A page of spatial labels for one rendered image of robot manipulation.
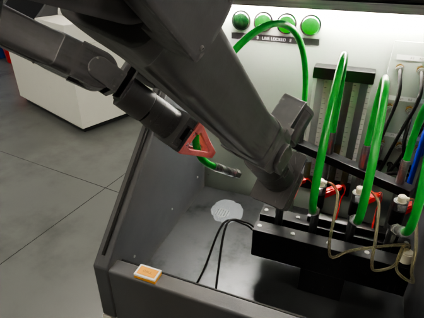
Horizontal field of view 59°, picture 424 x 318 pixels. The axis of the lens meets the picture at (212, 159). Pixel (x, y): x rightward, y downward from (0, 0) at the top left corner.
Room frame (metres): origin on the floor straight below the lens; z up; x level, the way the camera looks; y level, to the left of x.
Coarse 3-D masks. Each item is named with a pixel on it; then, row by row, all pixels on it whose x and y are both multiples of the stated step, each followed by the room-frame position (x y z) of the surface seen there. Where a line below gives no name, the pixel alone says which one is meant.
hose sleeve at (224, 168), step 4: (216, 164) 0.66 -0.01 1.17; (220, 164) 0.67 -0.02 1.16; (216, 168) 0.65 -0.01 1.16; (220, 168) 0.66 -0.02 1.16; (224, 168) 0.67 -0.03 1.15; (228, 168) 0.68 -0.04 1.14; (232, 168) 0.69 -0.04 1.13; (220, 172) 0.66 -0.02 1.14; (224, 172) 0.67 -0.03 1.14; (228, 172) 0.68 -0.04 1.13; (232, 172) 0.68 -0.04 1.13; (236, 172) 0.69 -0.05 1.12; (232, 176) 0.69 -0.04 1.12
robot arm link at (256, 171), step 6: (246, 162) 0.48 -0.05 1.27; (252, 168) 0.47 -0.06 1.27; (258, 168) 0.47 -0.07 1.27; (258, 174) 0.47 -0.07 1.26; (264, 174) 0.47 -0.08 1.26; (270, 174) 0.47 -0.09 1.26; (276, 174) 0.48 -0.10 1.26; (282, 174) 0.49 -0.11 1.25; (264, 180) 0.49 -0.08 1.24; (270, 180) 0.48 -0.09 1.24
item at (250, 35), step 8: (264, 24) 0.75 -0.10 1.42; (272, 24) 0.76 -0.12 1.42; (280, 24) 0.78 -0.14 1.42; (288, 24) 0.80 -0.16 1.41; (248, 32) 0.72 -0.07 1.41; (256, 32) 0.73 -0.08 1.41; (296, 32) 0.82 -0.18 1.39; (240, 40) 0.70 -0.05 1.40; (248, 40) 0.71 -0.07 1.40; (296, 40) 0.84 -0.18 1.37; (240, 48) 0.70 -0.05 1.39; (304, 48) 0.85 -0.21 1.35; (304, 56) 0.86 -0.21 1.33; (304, 64) 0.86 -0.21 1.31; (304, 72) 0.87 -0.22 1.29; (304, 80) 0.87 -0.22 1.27; (304, 88) 0.88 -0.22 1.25; (304, 96) 0.88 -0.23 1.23; (192, 144) 0.62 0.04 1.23; (200, 160) 0.63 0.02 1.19; (208, 160) 0.64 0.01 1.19
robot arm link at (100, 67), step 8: (88, 64) 0.56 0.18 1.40; (96, 64) 0.56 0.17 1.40; (104, 64) 0.57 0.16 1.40; (112, 64) 0.57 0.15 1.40; (128, 64) 0.60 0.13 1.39; (88, 72) 0.56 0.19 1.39; (96, 72) 0.56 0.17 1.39; (104, 72) 0.56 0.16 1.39; (112, 72) 0.57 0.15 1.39; (120, 72) 0.57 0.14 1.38; (104, 80) 0.56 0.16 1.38; (112, 80) 0.56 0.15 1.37; (120, 80) 0.57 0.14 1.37; (104, 88) 0.62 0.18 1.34; (112, 88) 0.56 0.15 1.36
